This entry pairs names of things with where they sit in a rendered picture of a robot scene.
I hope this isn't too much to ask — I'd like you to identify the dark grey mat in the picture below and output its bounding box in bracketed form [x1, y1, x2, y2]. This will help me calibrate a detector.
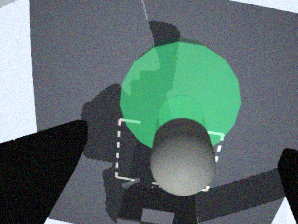
[29, 0, 298, 224]

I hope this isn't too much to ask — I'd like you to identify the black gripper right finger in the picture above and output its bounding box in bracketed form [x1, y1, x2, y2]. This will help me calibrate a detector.
[278, 148, 298, 224]

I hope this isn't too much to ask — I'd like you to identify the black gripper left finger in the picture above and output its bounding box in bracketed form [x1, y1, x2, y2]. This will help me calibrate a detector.
[0, 120, 88, 224]

